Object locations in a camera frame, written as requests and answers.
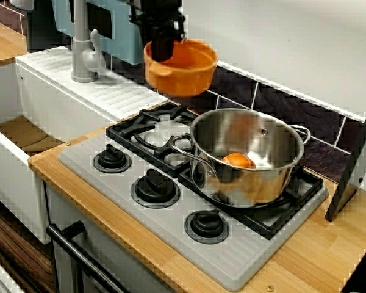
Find light blue robot base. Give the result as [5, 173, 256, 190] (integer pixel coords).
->
[51, 0, 146, 65]

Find black oven door handle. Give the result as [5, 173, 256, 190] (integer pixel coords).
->
[45, 221, 129, 293]

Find black stove knob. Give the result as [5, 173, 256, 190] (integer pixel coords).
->
[184, 209, 230, 244]
[131, 168, 181, 209]
[93, 145, 132, 174]

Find bamboo kitchen countertop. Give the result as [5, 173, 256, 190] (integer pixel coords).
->
[28, 100, 366, 293]

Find dark tile backsplash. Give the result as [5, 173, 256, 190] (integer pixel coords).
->
[0, 0, 366, 184]

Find orange plastic pot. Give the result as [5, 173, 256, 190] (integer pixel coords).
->
[143, 38, 219, 98]

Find grey stove top plate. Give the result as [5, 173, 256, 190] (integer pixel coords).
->
[57, 102, 330, 292]

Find salmon sushi toy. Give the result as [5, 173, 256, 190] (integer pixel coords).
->
[220, 152, 257, 170]

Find black burner grate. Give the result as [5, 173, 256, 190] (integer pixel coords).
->
[106, 102, 324, 241]

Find black side panel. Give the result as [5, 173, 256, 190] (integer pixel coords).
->
[325, 88, 366, 222]

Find stainless steel pot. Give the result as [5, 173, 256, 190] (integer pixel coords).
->
[170, 108, 312, 208]

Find grey faucet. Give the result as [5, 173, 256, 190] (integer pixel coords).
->
[70, 0, 107, 84]

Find white plastic object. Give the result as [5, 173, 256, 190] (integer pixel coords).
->
[10, 0, 36, 10]

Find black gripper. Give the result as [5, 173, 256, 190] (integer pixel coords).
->
[128, 0, 187, 63]

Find oven door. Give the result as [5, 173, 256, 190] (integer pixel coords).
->
[45, 186, 178, 293]

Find white sink basin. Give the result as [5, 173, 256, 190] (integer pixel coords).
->
[0, 45, 168, 245]

